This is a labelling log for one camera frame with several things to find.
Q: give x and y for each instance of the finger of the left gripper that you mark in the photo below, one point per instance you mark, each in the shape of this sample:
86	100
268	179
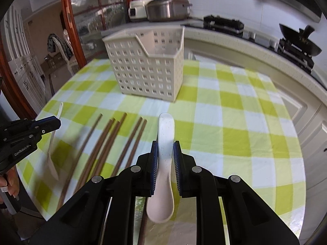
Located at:
46	125

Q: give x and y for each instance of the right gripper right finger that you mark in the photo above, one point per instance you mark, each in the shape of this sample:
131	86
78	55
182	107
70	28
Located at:
228	210

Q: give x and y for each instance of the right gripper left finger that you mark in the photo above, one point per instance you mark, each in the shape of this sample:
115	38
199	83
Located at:
103	210

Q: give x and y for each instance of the brown wooden chopstick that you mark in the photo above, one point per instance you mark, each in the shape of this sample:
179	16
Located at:
105	152
91	160
133	151
125	149
102	148
75	163

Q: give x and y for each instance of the white ceramic spoon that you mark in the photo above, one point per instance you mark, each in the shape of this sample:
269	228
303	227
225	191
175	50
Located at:
160	206

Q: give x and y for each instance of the dark wooden chopstick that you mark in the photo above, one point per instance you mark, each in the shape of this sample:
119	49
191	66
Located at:
141	239

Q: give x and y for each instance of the person's left hand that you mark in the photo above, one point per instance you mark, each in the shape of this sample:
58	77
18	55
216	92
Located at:
12	182

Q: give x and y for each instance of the white ornate dining chair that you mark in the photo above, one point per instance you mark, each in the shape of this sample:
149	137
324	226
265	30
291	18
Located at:
54	43

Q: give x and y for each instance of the green checkered tablecloth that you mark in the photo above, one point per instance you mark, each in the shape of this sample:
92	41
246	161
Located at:
92	91

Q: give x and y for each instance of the cream perforated utensil basket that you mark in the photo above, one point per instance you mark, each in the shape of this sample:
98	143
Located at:
148	61

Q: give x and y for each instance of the white rice cooker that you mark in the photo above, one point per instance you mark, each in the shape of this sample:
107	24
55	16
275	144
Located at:
137	10

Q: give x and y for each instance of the silver rice cooker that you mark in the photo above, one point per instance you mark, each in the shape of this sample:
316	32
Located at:
168	10

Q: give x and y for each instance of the black gas cooktop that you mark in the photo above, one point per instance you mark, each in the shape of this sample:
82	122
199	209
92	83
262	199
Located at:
282	47

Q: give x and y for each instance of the black wok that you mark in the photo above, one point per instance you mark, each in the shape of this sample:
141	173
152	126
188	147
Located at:
301	39

